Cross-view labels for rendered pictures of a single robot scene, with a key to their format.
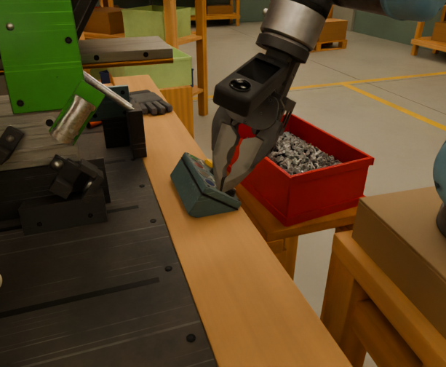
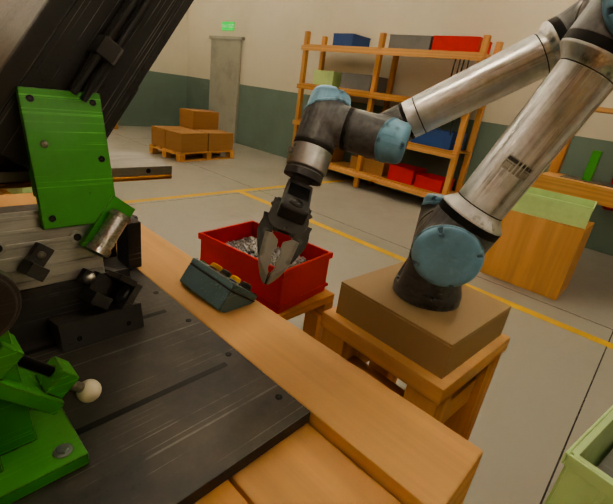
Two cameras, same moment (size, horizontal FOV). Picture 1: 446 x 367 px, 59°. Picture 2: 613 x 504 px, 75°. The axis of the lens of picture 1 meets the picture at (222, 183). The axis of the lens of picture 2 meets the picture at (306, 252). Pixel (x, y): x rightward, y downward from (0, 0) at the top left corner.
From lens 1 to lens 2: 0.28 m
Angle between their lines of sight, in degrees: 28
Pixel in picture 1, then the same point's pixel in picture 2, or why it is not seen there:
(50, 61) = (84, 178)
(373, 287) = (363, 343)
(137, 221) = (173, 323)
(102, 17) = not seen: outside the picture
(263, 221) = not seen: hidden behind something
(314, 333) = (356, 373)
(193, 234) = (231, 325)
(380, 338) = not seen: hidden behind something
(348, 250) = (337, 322)
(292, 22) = (316, 159)
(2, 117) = (26, 233)
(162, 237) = (206, 332)
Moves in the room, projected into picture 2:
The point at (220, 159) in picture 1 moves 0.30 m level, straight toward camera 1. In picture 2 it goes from (265, 259) to (367, 366)
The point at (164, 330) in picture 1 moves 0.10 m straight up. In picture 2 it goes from (255, 397) to (261, 340)
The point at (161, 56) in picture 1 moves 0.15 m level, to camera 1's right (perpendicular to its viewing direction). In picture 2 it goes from (162, 172) to (229, 174)
